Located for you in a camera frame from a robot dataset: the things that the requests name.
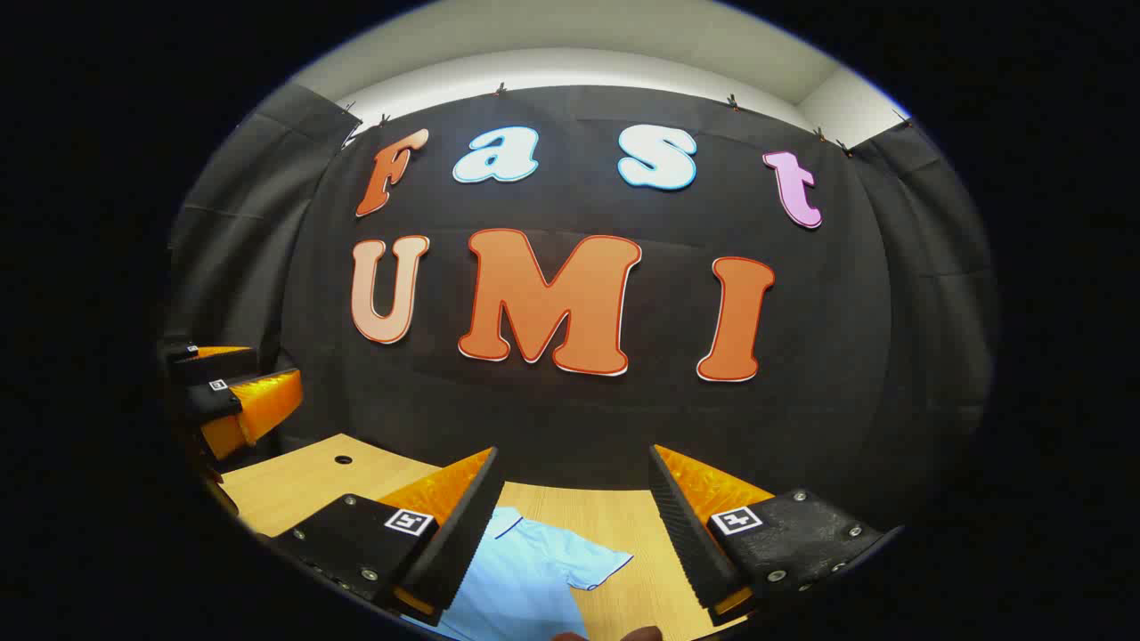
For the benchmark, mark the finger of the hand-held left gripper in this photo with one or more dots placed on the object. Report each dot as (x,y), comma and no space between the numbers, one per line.
(223,365)
(209,401)

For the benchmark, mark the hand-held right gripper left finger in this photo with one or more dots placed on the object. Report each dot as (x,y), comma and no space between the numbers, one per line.
(463,534)

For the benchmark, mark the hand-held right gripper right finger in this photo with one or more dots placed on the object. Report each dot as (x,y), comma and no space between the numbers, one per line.
(686,534)

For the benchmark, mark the light blue T-shirt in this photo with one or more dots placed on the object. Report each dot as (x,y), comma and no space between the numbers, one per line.
(525,570)

